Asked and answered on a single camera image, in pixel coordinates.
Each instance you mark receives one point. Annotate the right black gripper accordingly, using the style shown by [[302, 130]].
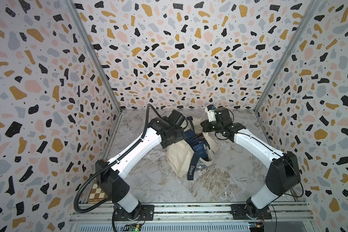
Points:
[[205, 127]]

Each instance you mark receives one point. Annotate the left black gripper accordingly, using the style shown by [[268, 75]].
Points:
[[181, 129]]

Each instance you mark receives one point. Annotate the cream canvas tote bag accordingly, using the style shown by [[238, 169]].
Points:
[[183, 160]]

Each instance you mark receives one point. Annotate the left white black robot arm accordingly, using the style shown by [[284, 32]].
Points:
[[160, 131]]

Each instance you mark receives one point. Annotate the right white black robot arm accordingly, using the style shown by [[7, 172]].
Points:
[[283, 171]]

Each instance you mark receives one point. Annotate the wooden chessboard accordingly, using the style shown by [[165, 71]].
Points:
[[96, 194]]

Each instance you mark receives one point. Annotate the right circuit board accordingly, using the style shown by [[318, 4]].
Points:
[[256, 227]]

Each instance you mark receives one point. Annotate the left green circuit board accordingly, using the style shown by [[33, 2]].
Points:
[[132, 228]]

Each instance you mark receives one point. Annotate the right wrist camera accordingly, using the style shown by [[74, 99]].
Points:
[[210, 110]]

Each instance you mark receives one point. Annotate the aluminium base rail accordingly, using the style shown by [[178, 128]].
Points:
[[197, 217]]

